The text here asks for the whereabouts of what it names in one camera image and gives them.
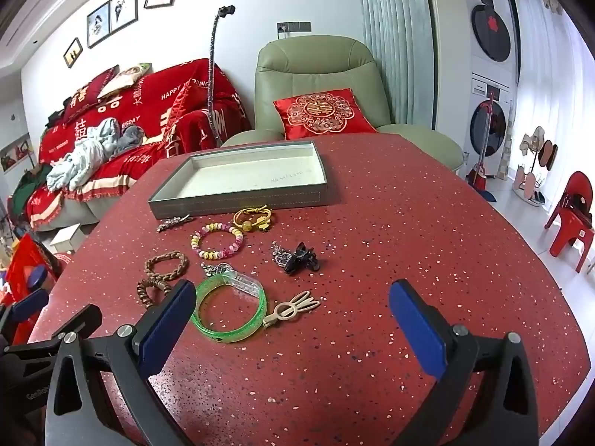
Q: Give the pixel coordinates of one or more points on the white washing machine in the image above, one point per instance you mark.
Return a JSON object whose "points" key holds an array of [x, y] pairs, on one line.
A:
{"points": [[488, 125]]}

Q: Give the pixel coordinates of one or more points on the grey wall socket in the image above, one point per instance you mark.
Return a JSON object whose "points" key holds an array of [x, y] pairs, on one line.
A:
{"points": [[295, 28]]}

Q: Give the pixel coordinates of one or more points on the black claw hair clip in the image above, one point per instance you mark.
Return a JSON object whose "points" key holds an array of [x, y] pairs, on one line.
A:
{"points": [[300, 260]]}

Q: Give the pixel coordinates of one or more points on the red blanket covered sofa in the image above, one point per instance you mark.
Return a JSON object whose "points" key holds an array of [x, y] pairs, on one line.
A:
{"points": [[186, 116]]}

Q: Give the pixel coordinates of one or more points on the red mop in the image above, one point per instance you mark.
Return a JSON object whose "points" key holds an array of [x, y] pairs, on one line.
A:
{"points": [[479, 179]]}

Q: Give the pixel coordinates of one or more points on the red bag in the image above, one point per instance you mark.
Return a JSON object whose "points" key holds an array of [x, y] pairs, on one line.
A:
{"points": [[23, 260]]}

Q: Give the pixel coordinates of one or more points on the gooseneck phone holder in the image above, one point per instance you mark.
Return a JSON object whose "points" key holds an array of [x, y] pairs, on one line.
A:
{"points": [[213, 79]]}

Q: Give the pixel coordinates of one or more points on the shoe rack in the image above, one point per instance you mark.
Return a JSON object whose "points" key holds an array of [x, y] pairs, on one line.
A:
{"points": [[534, 172]]}

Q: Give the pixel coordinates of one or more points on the red plastic chair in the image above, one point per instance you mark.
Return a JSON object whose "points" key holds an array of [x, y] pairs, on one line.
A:
{"points": [[574, 223]]}

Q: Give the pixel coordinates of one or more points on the green armchair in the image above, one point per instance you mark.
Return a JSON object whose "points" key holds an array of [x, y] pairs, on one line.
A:
{"points": [[316, 62]]}

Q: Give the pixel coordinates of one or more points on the photo printed pillow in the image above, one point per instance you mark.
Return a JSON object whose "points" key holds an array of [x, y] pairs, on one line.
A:
{"points": [[125, 79]]}

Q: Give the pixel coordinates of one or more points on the white dryer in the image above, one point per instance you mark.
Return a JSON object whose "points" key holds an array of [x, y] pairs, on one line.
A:
{"points": [[490, 32]]}

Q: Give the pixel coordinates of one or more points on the silver pendant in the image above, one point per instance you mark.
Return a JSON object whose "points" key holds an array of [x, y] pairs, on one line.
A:
{"points": [[280, 254]]}

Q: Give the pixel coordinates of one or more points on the grey sofa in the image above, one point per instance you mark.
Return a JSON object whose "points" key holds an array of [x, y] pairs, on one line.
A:
{"points": [[69, 211]]}

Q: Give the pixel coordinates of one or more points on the white curtain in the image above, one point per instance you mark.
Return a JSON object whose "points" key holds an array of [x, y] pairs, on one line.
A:
{"points": [[544, 55]]}

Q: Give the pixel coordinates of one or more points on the small white stool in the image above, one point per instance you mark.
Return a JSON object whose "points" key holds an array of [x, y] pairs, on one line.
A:
{"points": [[65, 239]]}

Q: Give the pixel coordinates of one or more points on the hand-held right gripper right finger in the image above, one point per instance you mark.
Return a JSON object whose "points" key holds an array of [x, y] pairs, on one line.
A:
{"points": [[418, 330]]}

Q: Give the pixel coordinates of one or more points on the clear crystal hair clip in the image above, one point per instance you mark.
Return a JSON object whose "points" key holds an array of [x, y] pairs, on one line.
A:
{"points": [[283, 311]]}

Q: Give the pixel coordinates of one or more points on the grey jewelry tray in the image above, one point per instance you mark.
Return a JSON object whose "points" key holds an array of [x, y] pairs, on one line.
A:
{"points": [[241, 174]]}

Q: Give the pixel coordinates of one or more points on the wall picture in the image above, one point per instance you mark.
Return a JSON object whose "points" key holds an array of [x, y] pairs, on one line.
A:
{"points": [[16, 153]]}

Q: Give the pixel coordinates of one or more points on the black photo frame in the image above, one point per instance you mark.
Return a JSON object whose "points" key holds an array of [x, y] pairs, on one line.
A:
{"points": [[123, 9], [98, 25]]}

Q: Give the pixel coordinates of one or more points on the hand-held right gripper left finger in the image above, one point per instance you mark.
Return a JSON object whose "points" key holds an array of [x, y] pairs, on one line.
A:
{"points": [[167, 325]]}

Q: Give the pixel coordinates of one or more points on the small black picture frame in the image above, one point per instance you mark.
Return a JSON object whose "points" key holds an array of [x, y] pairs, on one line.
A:
{"points": [[73, 52]]}

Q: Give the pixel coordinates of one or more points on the green translucent bangle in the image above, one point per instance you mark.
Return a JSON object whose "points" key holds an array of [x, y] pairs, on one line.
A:
{"points": [[258, 313]]}

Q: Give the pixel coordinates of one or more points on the green cloth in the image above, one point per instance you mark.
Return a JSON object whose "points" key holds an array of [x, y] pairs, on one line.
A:
{"points": [[28, 190]]}

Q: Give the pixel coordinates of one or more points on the grey crumpled clothes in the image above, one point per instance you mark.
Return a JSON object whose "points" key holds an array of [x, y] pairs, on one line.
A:
{"points": [[88, 153]]}

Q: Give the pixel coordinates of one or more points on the red embroidered cushion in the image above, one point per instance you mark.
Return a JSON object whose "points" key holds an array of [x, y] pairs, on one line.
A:
{"points": [[323, 114]]}

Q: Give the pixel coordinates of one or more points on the red pillow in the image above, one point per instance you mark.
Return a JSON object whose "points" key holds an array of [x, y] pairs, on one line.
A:
{"points": [[88, 95]]}

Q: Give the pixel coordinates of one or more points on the red satin cushion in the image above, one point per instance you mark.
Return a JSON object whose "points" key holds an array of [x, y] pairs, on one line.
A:
{"points": [[179, 111]]}

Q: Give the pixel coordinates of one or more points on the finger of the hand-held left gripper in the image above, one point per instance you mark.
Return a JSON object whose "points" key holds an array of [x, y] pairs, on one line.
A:
{"points": [[79, 319], [28, 306]]}

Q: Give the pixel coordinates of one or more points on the silver star hair clip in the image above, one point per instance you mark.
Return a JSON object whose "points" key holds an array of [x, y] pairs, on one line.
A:
{"points": [[174, 223]]}

